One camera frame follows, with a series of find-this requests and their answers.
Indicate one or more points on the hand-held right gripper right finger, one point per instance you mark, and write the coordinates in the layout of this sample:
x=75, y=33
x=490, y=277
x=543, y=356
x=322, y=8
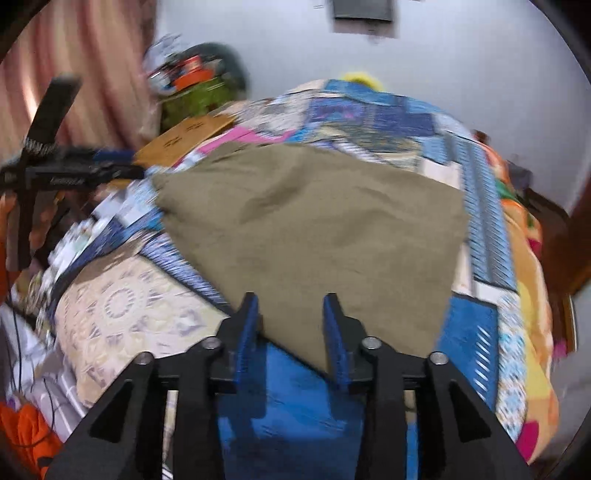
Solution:
x=333, y=344

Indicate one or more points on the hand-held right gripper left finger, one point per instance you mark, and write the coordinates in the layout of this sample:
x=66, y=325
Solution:
x=248, y=344

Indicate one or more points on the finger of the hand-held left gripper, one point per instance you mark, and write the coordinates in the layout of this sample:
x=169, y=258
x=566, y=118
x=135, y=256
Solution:
x=113, y=156
x=101, y=175

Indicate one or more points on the olive green pants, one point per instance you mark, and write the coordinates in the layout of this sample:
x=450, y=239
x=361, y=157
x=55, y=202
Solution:
x=318, y=240

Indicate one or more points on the person's left hand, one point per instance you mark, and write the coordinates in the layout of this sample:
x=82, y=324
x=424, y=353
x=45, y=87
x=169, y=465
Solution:
x=44, y=221

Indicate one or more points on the pink curtain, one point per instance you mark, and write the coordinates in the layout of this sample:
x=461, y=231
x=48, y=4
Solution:
x=92, y=69

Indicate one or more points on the brown cardboard box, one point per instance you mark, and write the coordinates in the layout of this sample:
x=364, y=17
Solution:
x=184, y=136

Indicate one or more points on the green bag with clutter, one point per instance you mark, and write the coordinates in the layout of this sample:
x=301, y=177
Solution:
x=198, y=87

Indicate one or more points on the blue patchwork quilt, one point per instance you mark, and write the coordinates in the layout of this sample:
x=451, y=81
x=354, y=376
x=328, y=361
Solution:
x=466, y=341

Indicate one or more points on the orange floral blanket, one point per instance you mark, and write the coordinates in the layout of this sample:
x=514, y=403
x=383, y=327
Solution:
x=531, y=295

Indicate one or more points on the grey striped sheet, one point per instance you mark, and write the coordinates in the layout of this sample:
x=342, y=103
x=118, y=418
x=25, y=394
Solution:
x=46, y=383

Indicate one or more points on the orange cloth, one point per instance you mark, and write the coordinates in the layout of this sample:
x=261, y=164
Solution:
x=25, y=434

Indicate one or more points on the yellow object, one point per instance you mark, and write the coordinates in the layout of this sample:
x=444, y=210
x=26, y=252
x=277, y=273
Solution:
x=362, y=78

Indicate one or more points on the wooden bed frame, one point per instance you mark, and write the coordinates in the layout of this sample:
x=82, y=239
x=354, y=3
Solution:
x=554, y=240

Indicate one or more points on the dark wall fixture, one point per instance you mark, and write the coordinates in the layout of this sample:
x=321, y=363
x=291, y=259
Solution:
x=362, y=11

